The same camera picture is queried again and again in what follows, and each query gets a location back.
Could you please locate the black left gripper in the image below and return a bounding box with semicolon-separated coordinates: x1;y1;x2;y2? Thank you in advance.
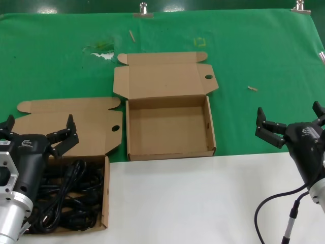
0;114;79;201

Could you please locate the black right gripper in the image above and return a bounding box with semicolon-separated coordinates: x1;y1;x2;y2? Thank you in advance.
255;101;325;189

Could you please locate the black power cord with plug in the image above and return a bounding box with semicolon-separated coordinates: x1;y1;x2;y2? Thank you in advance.
35;159;88;233

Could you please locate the empty open cardboard box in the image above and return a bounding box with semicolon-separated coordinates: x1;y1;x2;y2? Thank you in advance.
113;51;219;162

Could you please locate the green table cloth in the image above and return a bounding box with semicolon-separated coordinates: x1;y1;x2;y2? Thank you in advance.
0;9;325;170

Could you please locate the silver binder clip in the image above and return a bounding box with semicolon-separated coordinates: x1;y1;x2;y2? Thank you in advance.
290;0;312;15
133;2;154;19

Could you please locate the open cardboard box with cords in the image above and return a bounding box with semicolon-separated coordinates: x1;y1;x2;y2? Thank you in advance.
11;97;123;234

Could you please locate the black bundled power cord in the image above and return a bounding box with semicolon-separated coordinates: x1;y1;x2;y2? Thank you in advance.
83;162;105;184

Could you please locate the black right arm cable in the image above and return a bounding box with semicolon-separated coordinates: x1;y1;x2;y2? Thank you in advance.
254;184;310;244

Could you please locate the grey cable with black connector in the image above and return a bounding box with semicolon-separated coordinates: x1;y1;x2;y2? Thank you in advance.
282;192;310;244

